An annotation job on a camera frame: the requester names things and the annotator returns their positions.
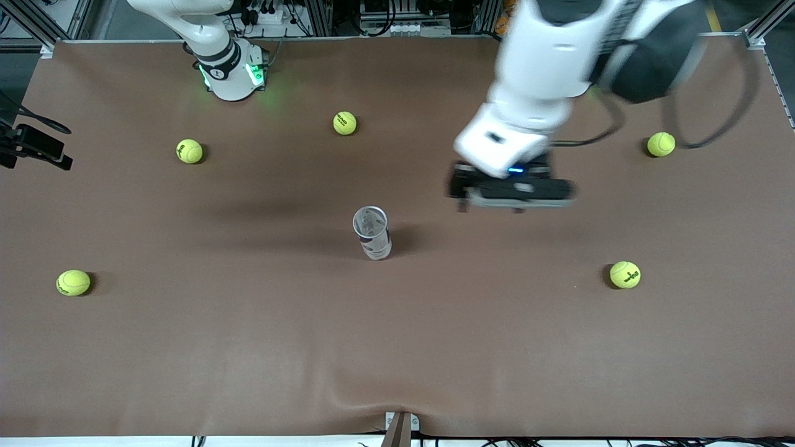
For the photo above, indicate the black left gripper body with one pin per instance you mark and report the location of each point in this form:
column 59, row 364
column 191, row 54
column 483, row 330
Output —
column 460, row 179

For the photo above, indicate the white tennis ball can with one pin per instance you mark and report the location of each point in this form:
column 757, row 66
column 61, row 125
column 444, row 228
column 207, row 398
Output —
column 376, row 239

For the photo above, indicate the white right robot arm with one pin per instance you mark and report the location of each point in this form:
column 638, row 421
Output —
column 227, row 68

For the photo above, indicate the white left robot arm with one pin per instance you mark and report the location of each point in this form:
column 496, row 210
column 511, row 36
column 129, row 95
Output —
column 546, row 62

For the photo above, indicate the yellow tennis ball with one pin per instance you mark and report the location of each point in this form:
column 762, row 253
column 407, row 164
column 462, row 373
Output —
column 661, row 144
column 73, row 282
column 625, row 274
column 345, row 123
column 189, row 151

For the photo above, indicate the brown table mat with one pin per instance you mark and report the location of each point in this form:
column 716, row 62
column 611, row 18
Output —
column 397, row 347

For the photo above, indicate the white connector row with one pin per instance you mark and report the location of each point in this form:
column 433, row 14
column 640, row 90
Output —
column 404, row 29

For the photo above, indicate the orange objects pile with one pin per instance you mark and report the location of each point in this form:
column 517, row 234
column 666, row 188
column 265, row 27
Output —
column 506, row 7

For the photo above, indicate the white power strip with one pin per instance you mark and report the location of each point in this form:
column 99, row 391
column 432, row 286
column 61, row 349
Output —
column 267, row 17

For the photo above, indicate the aluminium frame strut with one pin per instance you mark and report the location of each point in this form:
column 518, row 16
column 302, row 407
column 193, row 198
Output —
column 761, row 34
column 37, row 31

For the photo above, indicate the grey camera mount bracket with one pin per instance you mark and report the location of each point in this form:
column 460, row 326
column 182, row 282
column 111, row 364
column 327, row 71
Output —
column 400, row 431

